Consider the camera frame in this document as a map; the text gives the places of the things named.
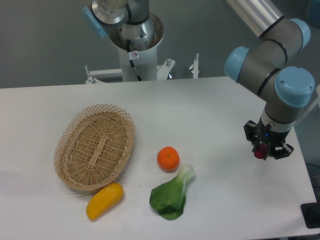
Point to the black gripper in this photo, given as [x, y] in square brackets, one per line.
[262, 136]

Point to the purple red sweet potato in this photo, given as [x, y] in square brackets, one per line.
[260, 153]

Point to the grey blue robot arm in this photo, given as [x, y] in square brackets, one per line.
[286, 90]

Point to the woven wicker basket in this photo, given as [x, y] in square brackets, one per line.
[95, 147]

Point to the black device at edge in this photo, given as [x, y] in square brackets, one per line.
[311, 214]

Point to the orange tangerine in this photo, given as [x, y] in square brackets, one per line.
[168, 159]

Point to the green bok choy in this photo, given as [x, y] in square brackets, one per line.
[169, 198]

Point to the blue object top right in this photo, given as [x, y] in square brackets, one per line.
[313, 12]

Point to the yellow mango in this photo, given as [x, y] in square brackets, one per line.
[103, 200]

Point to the white clamp post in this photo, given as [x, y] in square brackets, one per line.
[194, 69]

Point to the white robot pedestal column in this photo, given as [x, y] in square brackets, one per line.
[137, 46]

